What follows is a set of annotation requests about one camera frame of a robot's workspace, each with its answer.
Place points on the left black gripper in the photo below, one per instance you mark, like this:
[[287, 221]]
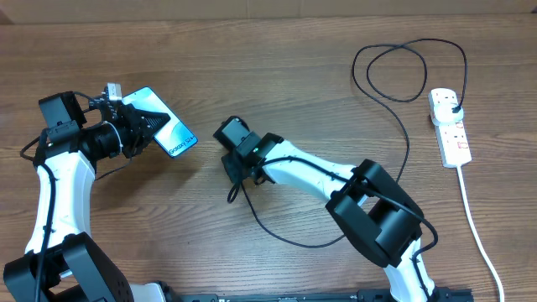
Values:
[[140, 133]]

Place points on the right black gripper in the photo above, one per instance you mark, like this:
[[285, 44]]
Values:
[[237, 174]]

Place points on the Samsung Galaxy smartphone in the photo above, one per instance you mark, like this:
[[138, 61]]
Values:
[[174, 137]]

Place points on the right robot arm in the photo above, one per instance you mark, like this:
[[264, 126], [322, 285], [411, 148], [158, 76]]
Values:
[[374, 213]]

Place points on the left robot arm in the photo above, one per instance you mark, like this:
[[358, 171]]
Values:
[[61, 261]]

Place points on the white power strip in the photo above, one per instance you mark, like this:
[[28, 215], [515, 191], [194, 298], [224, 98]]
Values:
[[451, 139]]

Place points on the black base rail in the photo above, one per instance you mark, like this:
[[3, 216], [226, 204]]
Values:
[[363, 295]]

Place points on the white USB wall charger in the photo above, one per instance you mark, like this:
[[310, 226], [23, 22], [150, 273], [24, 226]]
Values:
[[446, 114]]

